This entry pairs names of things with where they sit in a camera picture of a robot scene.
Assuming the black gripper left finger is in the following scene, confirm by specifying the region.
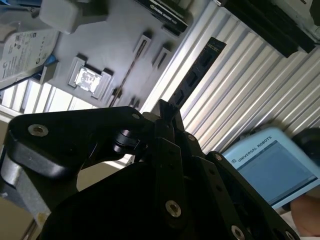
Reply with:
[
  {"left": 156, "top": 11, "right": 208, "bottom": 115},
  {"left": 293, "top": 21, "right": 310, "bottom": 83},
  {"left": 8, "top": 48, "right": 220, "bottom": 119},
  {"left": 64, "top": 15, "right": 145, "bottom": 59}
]
[{"left": 7, "top": 99, "right": 191, "bottom": 221}]

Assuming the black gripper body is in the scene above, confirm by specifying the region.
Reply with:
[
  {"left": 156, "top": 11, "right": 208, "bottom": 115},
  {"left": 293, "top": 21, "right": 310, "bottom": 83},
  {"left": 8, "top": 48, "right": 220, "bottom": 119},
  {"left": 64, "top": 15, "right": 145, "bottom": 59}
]
[{"left": 36, "top": 161, "right": 226, "bottom": 240}]

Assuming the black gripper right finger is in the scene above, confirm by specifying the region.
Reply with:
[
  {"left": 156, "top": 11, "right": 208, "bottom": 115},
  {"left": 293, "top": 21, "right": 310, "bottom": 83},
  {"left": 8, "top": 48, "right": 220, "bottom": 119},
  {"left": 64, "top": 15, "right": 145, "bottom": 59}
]
[{"left": 172, "top": 108, "right": 301, "bottom": 240}]

